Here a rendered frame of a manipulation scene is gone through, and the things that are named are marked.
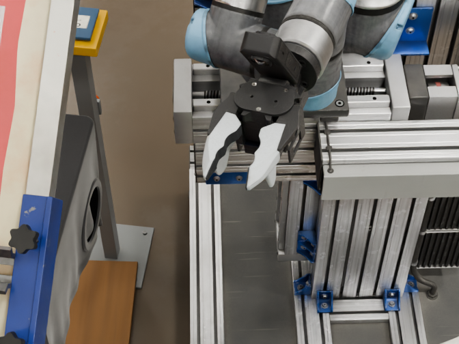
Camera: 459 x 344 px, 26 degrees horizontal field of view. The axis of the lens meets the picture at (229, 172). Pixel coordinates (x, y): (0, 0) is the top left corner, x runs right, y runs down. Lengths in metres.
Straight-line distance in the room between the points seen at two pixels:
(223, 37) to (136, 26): 2.34
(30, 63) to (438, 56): 0.82
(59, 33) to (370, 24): 0.49
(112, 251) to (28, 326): 1.47
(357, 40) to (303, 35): 0.39
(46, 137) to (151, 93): 1.90
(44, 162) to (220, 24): 0.39
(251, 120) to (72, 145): 0.97
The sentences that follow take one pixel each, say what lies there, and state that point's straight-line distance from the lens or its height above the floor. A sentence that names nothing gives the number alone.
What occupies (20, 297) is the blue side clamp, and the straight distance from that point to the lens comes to 1.57.
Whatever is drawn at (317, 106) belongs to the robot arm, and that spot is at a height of 1.52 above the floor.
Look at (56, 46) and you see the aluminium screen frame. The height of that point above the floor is 1.43.
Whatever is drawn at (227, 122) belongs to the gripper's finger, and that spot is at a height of 1.68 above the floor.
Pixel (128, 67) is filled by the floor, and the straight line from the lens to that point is 3.56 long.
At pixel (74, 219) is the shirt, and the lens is 2.08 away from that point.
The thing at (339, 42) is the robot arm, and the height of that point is 1.63.
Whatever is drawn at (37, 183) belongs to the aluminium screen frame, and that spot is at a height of 1.31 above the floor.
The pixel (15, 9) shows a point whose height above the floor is 1.43.
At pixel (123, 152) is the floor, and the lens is 3.30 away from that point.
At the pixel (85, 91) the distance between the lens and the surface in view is 2.46.
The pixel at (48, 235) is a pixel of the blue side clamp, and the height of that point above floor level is 1.29.
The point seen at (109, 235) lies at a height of 0.13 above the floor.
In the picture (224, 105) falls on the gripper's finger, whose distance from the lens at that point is 1.17.
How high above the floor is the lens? 2.55
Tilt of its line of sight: 52 degrees down
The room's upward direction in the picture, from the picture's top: straight up
